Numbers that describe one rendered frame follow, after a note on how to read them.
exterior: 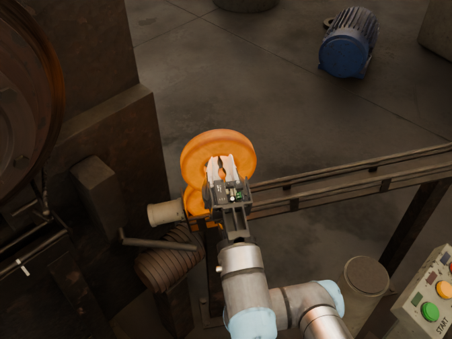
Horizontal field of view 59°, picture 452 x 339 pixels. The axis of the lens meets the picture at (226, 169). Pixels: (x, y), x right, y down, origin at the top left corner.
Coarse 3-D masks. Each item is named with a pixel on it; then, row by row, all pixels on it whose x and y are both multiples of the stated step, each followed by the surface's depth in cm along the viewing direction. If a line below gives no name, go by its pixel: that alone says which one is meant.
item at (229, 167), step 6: (222, 156) 79; (228, 156) 77; (222, 162) 79; (228, 162) 77; (228, 168) 78; (234, 168) 78; (228, 174) 77; (234, 174) 75; (228, 180) 77; (234, 180) 75
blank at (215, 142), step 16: (192, 144) 77; (208, 144) 76; (224, 144) 76; (240, 144) 77; (192, 160) 78; (208, 160) 79; (240, 160) 80; (256, 160) 81; (192, 176) 81; (224, 176) 83
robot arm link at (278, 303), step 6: (276, 288) 75; (270, 294) 73; (276, 294) 73; (276, 300) 72; (282, 300) 72; (276, 306) 71; (282, 306) 71; (276, 312) 71; (282, 312) 71; (276, 318) 71; (282, 318) 71; (276, 324) 71; (282, 324) 71; (228, 330) 73
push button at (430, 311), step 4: (424, 304) 92; (428, 304) 91; (432, 304) 92; (424, 308) 91; (428, 308) 91; (432, 308) 91; (436, 308) 91; (424, 312) 90; (428, 312) 90; (432, 312) 91; (436, 312) 91; (424, 316) 91; (428, 316) 90; (432, 316) 90; (436, 316) 90; (432, 320) 90
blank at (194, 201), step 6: (186, 192) 98; (192, 192) 96; (198, 192) 96; (186, 198) 98; (192, 198) 98; (198, 198) 98; (186, 204) 99; (192, 204) 99; (198, 204) 100; (192, 210) 101; (198, 210) 101; (204, 210) 102
